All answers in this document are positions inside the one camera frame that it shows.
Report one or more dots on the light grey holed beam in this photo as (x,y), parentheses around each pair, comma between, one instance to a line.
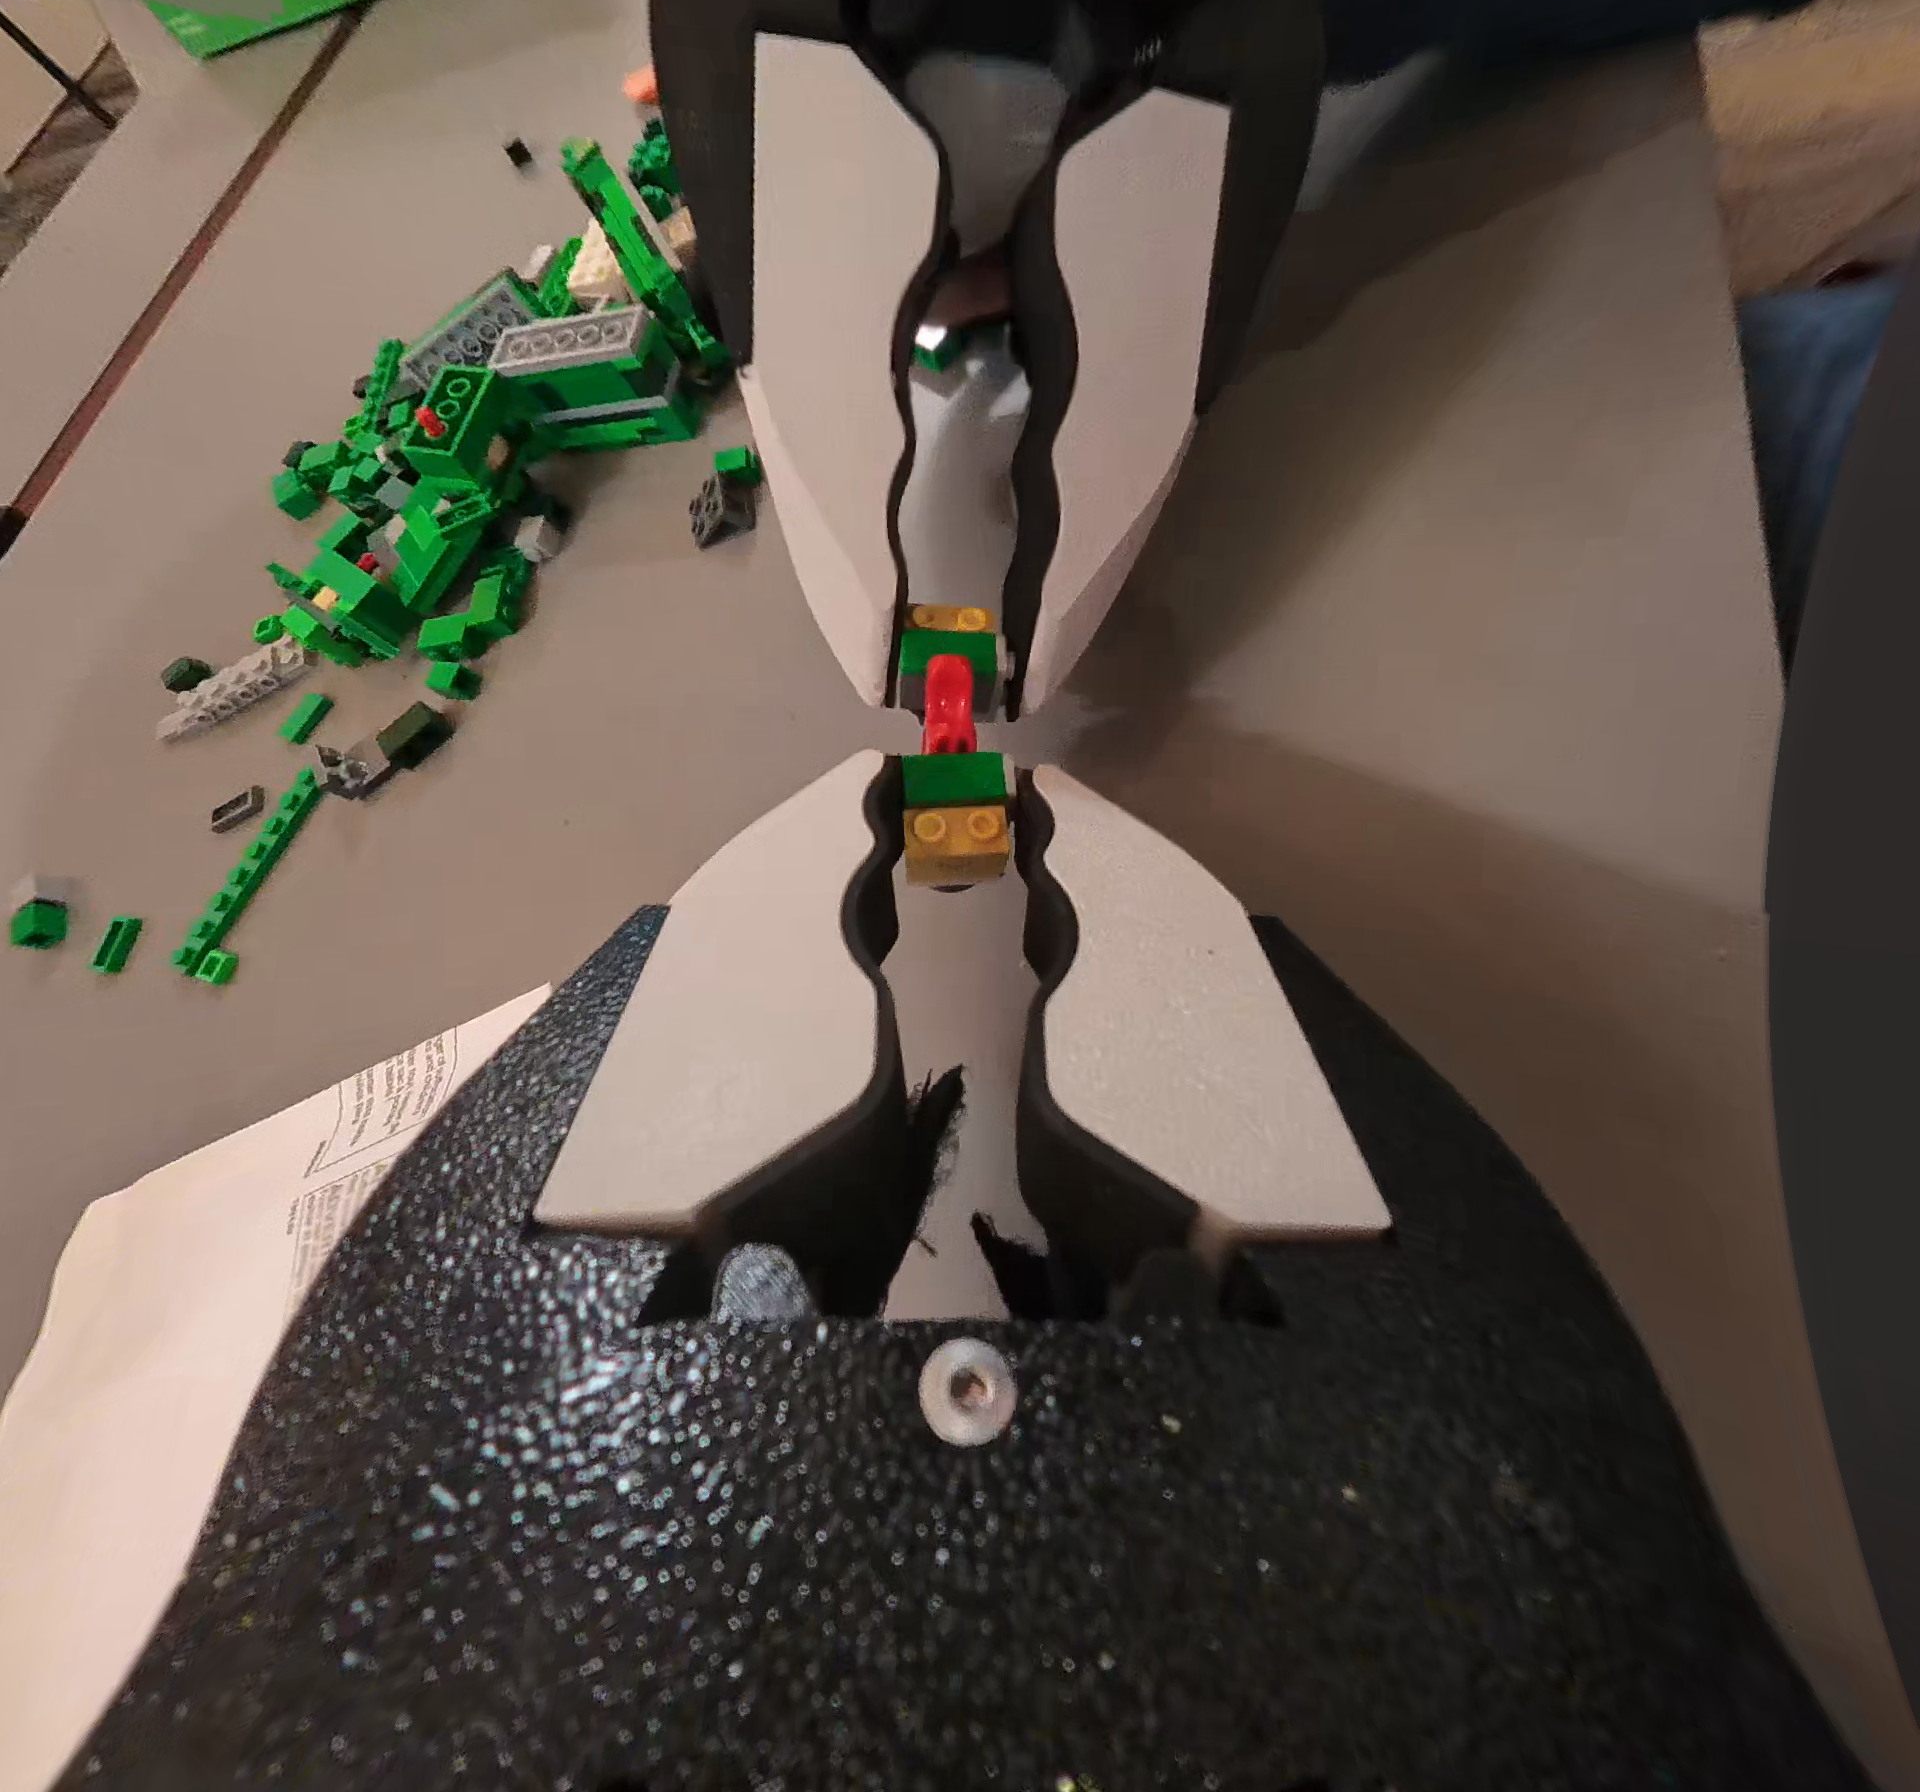
(226,693)

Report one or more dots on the green square brick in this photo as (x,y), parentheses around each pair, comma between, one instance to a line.
(37,926)

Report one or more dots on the dark grey square brick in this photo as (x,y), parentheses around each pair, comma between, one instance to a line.
(724,510)

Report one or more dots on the pile of green bricks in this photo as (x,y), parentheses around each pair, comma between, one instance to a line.
(451,442)

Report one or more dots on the dark green brick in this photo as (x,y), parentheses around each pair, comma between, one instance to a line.
(413,738)

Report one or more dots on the green and yellow brick assembly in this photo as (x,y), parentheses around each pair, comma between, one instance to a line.
(960,833)
(918,655)

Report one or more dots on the dark grey small plate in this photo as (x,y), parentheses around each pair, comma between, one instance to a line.
(239,809)

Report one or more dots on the orange small piece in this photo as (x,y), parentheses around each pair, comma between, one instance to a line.
(644,84)

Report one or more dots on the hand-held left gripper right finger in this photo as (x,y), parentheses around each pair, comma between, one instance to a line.
(1200,1057)

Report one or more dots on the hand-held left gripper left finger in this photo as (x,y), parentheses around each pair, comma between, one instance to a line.
(722,1042)

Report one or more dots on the long green studded plate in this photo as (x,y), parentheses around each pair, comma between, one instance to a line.
(248,877)

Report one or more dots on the person's blue trousers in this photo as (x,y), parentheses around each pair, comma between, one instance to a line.
(1793,442)

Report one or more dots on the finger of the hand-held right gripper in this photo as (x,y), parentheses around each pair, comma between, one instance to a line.
(824,323)
(1140,323)

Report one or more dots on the green flat brick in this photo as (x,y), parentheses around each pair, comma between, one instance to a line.
(946,352)

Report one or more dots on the red brick piece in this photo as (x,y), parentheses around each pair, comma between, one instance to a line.
(948,695)

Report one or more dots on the white printed instruction sheet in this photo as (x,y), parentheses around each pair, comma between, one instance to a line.
(180,1297)

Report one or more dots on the short green plate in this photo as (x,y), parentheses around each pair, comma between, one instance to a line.
(118,946)

